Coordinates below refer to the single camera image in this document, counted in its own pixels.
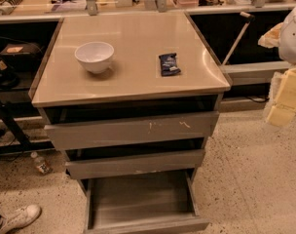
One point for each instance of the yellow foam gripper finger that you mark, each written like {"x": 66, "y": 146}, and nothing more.
{"x": 281, "y": 107}

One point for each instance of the grey drawer cabinet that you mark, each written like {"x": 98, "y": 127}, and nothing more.
{"x": 132, "y": 86}

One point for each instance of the grey drawer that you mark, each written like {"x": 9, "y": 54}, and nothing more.
{"x": 158, "y": 203}
{"x": 135, "y": 164}
{"x": 132, "y": 130}

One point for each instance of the black box with label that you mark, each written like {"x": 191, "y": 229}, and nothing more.
{"x": 25, "y": 52}

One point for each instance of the black stand leg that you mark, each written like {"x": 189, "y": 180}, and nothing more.
{"x": 24, "y": 144}

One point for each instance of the white stick with black tip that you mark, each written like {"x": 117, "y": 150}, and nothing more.
{"x": 249, "y": 18}

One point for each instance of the white bowl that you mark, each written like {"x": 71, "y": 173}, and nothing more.
{"x": 95, "y": 57}

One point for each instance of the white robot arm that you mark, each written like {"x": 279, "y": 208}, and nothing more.
{"x": 283, "y": 36}

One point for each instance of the plastic water bottle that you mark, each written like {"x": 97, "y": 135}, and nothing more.
{"x": 41, "y": 164}

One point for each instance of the white sneaker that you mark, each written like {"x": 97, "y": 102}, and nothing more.
{"x": 20, "y": 218}

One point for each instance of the dark blue snack packet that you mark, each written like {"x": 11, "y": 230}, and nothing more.
{"x": 169, "y": 65}

